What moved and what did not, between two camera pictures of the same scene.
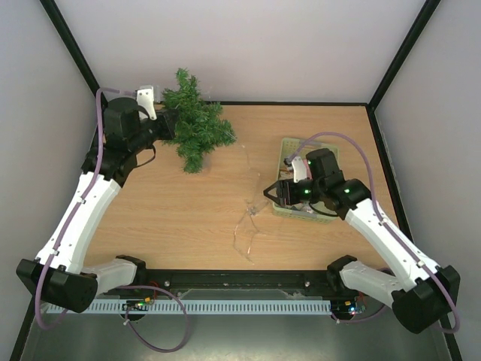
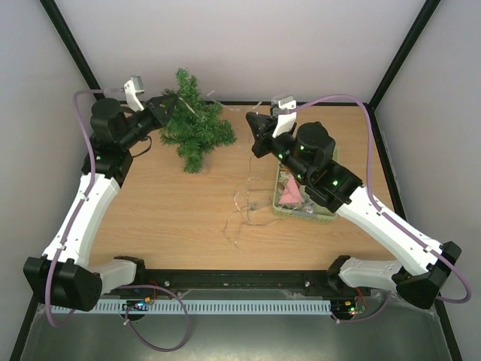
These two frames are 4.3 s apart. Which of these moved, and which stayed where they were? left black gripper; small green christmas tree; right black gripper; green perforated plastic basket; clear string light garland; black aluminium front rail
Moved: left black gripper; clear string light garland; right black gripper
Stayed: small green christmas tree; black aluminium front rail; green perforated plastic basket
